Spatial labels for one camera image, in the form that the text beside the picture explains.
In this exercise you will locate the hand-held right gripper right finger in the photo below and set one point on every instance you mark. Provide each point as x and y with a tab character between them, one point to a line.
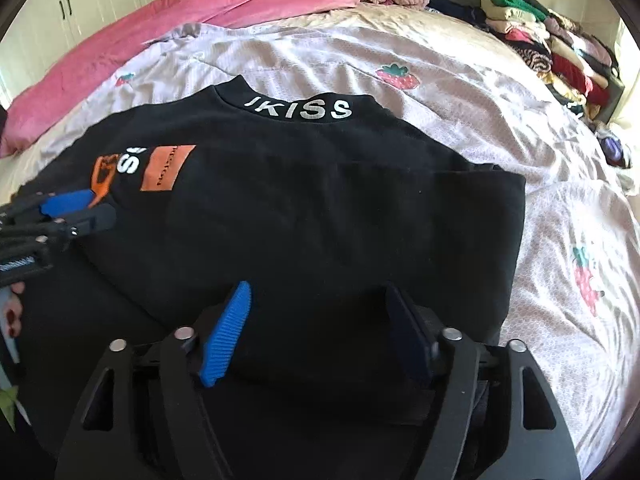
406	330

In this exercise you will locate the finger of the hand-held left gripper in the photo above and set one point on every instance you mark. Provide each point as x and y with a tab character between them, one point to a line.
97	217
67	201

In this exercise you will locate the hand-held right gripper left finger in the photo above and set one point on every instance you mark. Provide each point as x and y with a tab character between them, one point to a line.
226	332

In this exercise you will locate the black printed sweatshirt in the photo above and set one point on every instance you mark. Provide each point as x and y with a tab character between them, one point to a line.
300	210

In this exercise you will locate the pile of folded clothes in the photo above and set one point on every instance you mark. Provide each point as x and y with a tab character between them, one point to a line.
550	45

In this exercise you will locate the person's left hand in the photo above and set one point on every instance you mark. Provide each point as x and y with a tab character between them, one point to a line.
14	317

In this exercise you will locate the green cloth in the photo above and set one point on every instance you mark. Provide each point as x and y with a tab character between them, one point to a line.
7	405

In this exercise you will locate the pink blanket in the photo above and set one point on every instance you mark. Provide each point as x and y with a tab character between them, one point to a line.
150	35

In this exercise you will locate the cream wardrobe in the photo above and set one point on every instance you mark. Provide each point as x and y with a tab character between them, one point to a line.
85	0

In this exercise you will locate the strawberry print bed quilt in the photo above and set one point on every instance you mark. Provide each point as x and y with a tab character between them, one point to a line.
450	125

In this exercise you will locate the purple cloth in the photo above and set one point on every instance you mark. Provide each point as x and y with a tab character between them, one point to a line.
615	150

